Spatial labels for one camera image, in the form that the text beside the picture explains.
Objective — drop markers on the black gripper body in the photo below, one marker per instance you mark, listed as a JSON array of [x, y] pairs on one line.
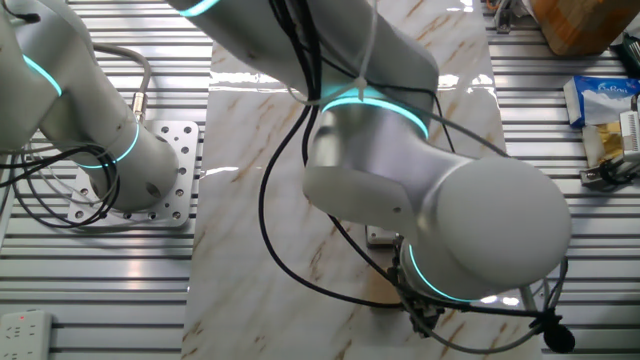
[[425, 317]]

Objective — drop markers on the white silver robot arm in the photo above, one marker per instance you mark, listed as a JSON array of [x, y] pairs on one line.
[[475, 225]]

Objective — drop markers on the grey box large red button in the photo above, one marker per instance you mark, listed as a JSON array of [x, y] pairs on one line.
[[380, 235]]

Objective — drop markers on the white marble pattern mat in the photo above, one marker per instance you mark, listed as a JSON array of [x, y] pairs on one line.
[[240, 280]]

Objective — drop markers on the white zip tie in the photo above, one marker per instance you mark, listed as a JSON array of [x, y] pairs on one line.
[[361, 82]]

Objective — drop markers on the gold foil wrapper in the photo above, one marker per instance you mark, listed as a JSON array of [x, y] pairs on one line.
[[607, 140]]

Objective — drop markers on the blue tissue pack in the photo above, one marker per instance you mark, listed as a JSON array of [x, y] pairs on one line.
[[600, 100]]

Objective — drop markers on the brown cardboard box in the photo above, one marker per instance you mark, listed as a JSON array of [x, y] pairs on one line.
[[590, 25]]

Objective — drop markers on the white power strip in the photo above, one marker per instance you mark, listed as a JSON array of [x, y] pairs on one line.
[[25, 335]]

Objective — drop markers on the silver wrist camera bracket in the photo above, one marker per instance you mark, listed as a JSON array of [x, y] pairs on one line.
[[527, 300]]

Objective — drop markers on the metal camera clamp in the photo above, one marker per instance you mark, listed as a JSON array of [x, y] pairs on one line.
[[592, 178]]

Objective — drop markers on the silver ribbed camera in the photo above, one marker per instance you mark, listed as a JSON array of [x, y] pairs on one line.
[[631, 135]]

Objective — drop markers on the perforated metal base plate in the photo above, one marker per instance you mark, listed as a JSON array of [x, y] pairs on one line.
[[184, 150]]

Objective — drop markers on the metal clamp bracket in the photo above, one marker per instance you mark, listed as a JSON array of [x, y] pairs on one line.
[[504, 17]]

